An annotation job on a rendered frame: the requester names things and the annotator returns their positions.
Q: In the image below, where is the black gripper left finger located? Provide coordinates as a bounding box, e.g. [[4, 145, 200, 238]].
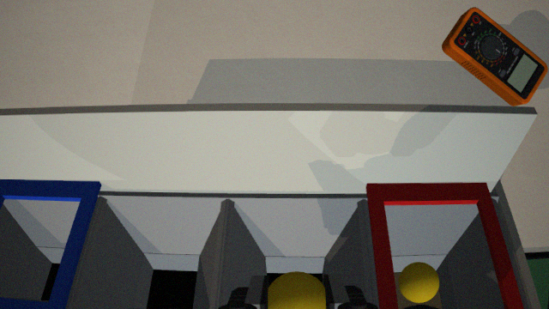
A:
[[218, 276, 269, 309]]

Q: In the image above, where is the orange digital multimeter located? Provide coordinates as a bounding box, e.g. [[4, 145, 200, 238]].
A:
[[442, 8, 548, 106]]

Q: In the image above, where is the dark red rectangular frame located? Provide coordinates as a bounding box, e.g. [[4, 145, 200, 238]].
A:
[[366, 183, 524, 309]]

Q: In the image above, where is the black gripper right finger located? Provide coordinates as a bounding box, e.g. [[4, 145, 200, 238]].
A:
[[323, 275, 438, 309]]

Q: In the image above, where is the dark blue rectangular frame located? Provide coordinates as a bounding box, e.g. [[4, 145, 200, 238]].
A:
[[0, 179, 101, 309]]

